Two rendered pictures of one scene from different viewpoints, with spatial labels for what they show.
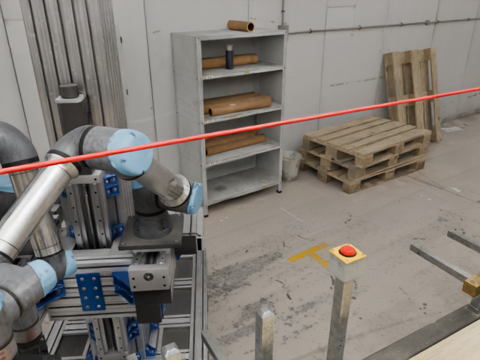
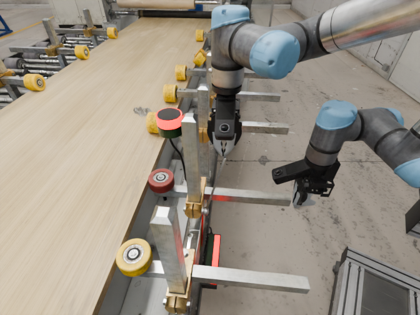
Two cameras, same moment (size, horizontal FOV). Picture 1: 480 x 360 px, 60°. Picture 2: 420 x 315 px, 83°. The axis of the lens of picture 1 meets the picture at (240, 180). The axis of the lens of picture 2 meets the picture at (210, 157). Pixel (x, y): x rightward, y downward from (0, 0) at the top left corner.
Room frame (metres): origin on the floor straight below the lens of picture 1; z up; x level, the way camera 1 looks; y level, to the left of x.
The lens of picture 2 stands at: (0.87, 0.02, 1.44)
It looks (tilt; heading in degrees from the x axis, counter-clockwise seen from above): 41 degrees down; 125
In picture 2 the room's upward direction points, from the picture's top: straight up
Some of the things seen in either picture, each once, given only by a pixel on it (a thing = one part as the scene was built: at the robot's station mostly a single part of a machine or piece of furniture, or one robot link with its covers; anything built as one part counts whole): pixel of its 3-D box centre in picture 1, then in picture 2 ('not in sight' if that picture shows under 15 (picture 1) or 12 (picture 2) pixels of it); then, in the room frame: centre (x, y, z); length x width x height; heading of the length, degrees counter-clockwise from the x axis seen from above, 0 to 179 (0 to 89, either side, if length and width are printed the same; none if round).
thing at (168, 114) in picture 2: not in sight; (174, 150); (0.53, 0.36, 1.05); 0.06 x 0.06 x 0.22; 29
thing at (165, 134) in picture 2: not in sight; (170, 127); (0.53, 0.35, 1.12); 0.06 x 0.06 x 0.02
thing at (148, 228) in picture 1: (151, 217); not in sight; (1.36, 0.33, 1.09); 0.15 x 0.15 x 0.10
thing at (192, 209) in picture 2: not in sight; (195, 196); (0.56, 0.40, 0.85); 0.13 x 0.06 x 0.05; 119
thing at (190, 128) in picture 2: not in sight; (194, 186); (0.57, 0.38, 0.92); 0.03 x 0.03 x 0.48; 29
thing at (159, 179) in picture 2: not in sight; (162, 188); (0.45, 0.36, 0.85); 0.08 x 0.08 x 0.11
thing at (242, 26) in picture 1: (240, 26); not in sight; (3.76, -0.01, 1.59); 0.30 x 0.08 x 0.08; 34
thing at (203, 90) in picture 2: not in sight; (204, 144); (0.45, 0.60, 0.88); 0.03 x 0.03 x 0.48; 29
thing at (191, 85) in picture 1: (231, 120); not in sight; (3.70, 0.08, 0.78); 0.90 x 0.45 x 1.55; 124
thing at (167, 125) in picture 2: not in sight; (169, 118); (0.53, 0.35, 1.15); 0.06 x 0.06 x 0.02
